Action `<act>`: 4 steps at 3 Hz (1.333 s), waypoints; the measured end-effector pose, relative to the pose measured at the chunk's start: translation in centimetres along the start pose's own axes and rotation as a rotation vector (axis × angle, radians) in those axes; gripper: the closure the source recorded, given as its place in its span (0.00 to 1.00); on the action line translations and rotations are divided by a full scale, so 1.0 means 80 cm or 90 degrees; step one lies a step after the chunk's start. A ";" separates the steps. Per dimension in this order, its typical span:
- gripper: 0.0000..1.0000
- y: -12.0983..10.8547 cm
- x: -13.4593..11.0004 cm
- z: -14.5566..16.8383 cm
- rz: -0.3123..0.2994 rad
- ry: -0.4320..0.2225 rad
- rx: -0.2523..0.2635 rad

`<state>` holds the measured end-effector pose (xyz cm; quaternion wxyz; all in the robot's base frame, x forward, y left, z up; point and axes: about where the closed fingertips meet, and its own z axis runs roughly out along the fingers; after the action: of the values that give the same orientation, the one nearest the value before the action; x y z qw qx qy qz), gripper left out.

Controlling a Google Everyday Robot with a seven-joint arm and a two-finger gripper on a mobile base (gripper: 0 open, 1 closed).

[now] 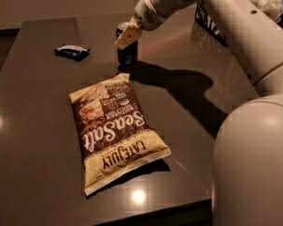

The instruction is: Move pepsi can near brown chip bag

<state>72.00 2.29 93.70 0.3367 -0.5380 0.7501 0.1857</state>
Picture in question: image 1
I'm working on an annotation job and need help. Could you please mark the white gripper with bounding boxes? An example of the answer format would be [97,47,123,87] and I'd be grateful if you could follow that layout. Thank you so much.
[115,0,171,50]

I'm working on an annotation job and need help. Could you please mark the dark blue pepsi can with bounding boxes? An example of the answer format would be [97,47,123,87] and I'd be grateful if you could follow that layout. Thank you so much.
[116,22,138,65]

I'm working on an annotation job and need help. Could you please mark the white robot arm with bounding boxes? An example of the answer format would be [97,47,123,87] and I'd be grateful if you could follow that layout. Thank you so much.
[117,0,283,226]

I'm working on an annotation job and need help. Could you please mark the brown sea salt chip bag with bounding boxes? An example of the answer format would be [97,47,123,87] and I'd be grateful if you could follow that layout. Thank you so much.
[69,73,171,196]

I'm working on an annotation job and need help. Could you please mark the small black snack packet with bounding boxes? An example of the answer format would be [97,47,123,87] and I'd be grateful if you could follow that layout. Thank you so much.
[54,44,90,61]

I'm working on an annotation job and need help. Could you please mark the white plastic wrapped utensils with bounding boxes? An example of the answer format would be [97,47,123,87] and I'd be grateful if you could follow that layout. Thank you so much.
[248,0,283,23]

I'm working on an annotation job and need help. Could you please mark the black wire napkin basket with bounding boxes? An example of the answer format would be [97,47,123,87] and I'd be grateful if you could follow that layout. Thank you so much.
[194,2,227,47]

